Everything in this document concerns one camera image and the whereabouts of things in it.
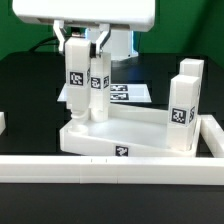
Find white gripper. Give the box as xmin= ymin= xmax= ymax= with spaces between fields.
xmin=12 ymin=0 xmax=156 ymax=58

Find white desk top tray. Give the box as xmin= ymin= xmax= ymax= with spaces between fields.
xmin=60 ymin=104 xmax=201 ymax=157

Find white L-shaped fence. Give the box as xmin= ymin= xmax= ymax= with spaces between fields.
xmin=0 ymin=114 xmax=224 ymax=186

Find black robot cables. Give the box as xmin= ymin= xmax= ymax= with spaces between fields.
xmin=28 ymin=26 xmax=86 ymax=53

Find white marker base plate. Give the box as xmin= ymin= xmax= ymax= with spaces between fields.
xmin=56 ymin=82 xmax=153 ymax=104

